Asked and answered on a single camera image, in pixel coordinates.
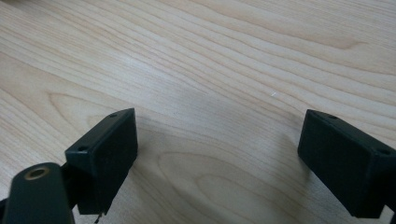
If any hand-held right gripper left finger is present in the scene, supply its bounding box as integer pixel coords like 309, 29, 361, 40
64, 107, 139, 217

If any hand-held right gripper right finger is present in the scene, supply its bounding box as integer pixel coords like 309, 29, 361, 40
297, 108, 396, 219

